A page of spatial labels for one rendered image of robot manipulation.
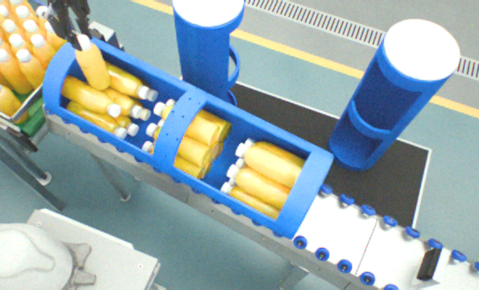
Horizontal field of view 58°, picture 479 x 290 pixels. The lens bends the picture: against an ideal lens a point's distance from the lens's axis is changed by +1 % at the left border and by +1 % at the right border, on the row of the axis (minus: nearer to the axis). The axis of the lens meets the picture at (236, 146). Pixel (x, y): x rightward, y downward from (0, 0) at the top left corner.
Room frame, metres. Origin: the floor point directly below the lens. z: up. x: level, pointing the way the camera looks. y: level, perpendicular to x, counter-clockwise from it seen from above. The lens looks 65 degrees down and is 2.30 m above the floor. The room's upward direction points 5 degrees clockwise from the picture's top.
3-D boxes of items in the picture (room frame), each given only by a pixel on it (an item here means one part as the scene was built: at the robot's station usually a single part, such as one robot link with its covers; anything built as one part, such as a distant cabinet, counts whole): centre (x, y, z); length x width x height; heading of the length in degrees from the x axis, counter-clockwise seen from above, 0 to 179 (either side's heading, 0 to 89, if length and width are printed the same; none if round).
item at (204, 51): (1.22, 0.16, 0.59); 0.28 x 0.28 x 0.88
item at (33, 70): (0.83, 0.74, 0.99); 0.07 x 0.07 x 0.19
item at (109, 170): (0.71, 0.59, 0.31); 0.06 x 0.06 x 0.63; 66
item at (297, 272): (0.32, -0.31, 0.31); 0.06 x 0.06 x 0.63; 66
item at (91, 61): (0.73, 0.45, 1.22); 0.07 x 0.07 x 0.19
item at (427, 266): (0.27, -0.60, 1.00); 0.10 x 0.04 x 0.15; 156
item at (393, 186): (1.07, -0.30, 0.07); 1.50 x 0.52 x 0.15; 73
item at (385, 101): (1.07, -0.65, 0.59); 0.28 x 0.28 x 0.88
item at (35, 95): (0.83, 0.69, 0.96); 0.40 x 0.01 x 0.03; 156
